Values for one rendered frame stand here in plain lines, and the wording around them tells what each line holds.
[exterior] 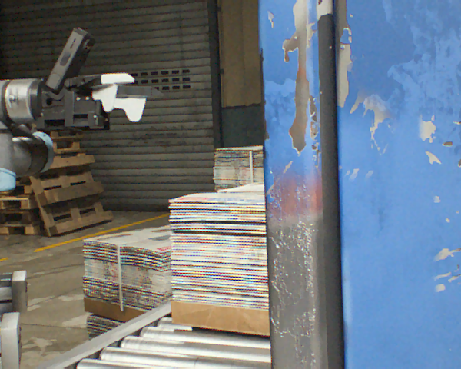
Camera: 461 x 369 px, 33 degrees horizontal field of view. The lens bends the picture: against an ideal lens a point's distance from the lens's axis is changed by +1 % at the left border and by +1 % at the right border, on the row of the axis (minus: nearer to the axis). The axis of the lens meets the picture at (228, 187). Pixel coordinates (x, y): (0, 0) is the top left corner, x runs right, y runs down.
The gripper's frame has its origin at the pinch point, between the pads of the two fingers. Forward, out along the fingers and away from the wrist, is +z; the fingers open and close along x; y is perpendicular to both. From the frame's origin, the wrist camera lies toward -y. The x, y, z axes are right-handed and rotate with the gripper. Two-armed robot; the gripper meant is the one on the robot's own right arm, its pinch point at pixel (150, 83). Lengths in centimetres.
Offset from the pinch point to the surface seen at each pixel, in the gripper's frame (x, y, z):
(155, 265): -79, 35, -26
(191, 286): -11.6, 34.6, 3.6
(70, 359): 5.5, 44.8, -11.7
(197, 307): -10.7, 38.2, 4.9
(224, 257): -8.9, 29.3, 10.3
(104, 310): -94, 49, -46
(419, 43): 97, 17, 42
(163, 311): -24.5, 40.7, -5.9
